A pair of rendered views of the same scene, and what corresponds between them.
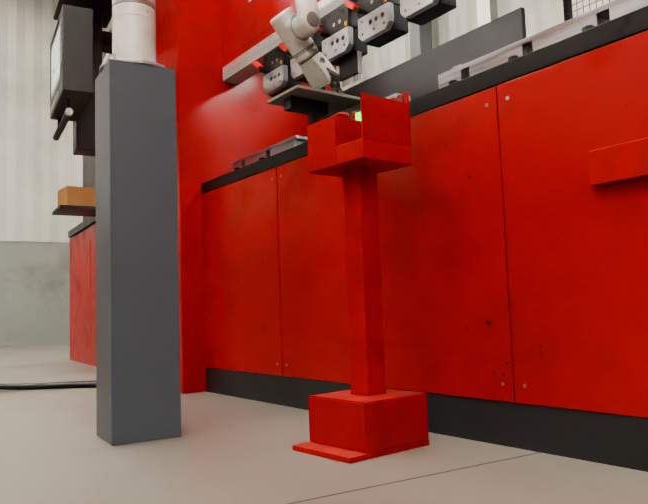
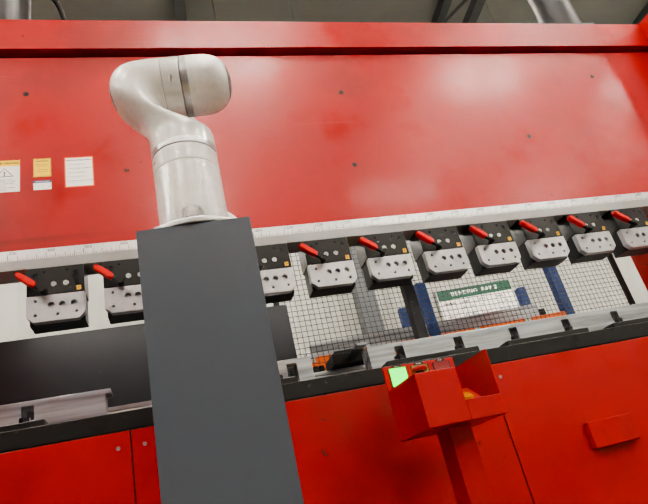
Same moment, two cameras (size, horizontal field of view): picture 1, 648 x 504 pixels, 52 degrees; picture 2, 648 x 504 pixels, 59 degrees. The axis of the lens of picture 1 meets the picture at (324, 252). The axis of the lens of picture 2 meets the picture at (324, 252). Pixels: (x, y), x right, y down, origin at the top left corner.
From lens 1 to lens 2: 1.86 m
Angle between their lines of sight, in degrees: 71
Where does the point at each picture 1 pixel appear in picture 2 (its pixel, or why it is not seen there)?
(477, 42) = not seen: hidden behind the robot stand
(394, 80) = (115, 342)
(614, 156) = (606, 426)
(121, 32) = (211, 183)
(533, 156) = (537, 425)
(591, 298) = not seen: outside the picture
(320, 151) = (443, 403)
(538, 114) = (531, 392)
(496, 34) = not seen: hidden behind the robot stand
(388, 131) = (479, 391)
